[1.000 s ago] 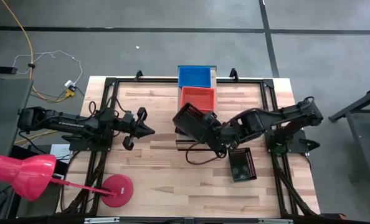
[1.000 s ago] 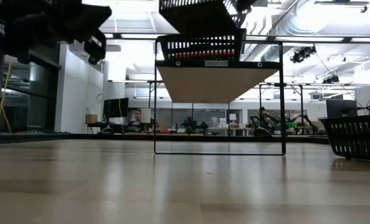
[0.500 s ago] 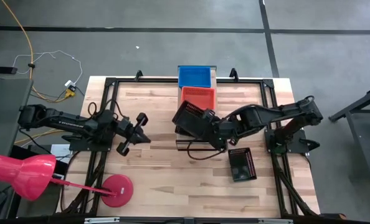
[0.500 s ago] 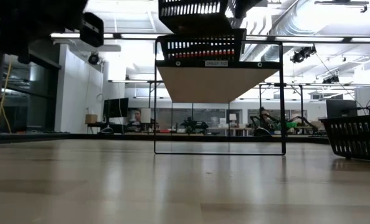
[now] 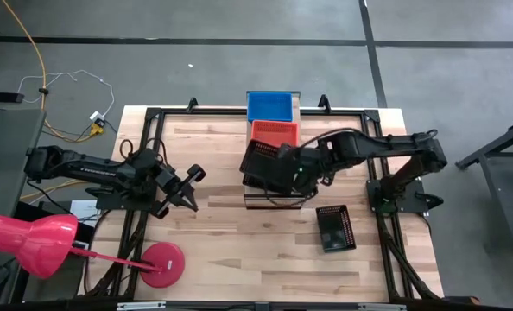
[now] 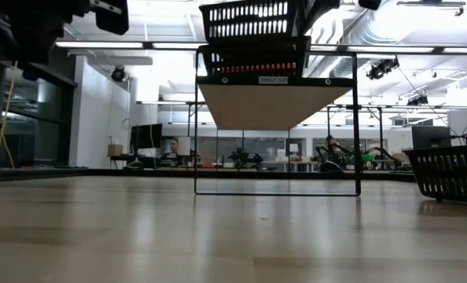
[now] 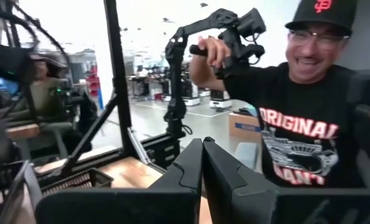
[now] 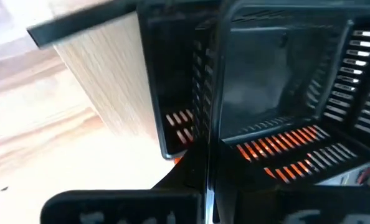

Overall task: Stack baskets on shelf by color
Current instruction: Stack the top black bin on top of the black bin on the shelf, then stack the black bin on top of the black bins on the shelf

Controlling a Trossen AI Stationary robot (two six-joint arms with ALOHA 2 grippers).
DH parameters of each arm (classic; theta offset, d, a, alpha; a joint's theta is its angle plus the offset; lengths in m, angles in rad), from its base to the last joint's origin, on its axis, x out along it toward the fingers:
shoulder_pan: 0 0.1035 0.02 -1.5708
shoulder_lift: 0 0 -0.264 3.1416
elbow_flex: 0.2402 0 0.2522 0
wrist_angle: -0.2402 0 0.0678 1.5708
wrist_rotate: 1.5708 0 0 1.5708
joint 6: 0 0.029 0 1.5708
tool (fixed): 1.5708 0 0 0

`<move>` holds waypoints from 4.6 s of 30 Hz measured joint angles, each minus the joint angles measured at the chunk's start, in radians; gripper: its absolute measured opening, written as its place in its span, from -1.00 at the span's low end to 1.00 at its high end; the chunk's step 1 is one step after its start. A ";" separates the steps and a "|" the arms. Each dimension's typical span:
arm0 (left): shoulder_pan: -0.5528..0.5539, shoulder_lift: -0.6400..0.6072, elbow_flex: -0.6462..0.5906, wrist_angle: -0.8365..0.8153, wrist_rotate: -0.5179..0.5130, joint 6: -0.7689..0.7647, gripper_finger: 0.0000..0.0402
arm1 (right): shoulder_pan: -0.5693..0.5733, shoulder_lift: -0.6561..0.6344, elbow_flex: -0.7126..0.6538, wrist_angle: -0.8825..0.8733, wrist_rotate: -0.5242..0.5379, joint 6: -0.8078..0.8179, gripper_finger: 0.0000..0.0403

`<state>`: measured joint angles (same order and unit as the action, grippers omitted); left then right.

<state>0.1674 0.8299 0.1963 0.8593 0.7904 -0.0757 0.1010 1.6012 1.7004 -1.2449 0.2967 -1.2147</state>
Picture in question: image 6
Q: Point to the white cylindrical container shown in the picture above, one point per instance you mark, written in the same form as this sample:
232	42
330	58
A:
184	145

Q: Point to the black ceiling-hung camera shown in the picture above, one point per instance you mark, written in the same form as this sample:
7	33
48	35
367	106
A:
381	70

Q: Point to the black aluminium table frame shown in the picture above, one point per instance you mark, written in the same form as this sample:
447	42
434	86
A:
100	173

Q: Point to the black robot arm green light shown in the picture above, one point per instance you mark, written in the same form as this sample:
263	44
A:
243	158

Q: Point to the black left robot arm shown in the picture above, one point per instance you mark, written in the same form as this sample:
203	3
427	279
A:
21	27

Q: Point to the black slotted plastic basket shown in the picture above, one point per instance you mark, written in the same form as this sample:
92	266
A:
292	19
446	151
253	59

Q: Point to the black round wall speaker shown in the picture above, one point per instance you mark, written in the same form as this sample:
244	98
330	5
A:
118	74

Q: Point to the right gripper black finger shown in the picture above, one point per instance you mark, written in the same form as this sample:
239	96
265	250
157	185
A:
316	9

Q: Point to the long ceiling light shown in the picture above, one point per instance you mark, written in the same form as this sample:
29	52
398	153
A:
100	45
463	50
394	49
174	45

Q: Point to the cardboard box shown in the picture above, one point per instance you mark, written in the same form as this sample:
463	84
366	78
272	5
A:
115	150

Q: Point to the person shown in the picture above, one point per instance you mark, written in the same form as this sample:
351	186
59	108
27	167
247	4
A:
335	151
173	146

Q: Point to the black computer monitor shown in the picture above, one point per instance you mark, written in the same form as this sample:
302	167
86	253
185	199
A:
147	135
430	137

